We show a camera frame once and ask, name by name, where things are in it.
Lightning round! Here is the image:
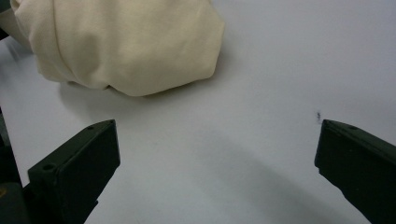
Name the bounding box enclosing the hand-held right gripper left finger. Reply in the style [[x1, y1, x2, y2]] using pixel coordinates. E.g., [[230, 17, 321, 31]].
[[27, 119, 121, 224]]

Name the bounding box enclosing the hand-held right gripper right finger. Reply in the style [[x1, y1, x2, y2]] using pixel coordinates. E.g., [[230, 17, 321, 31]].
[[314, 119, 396, 224]]

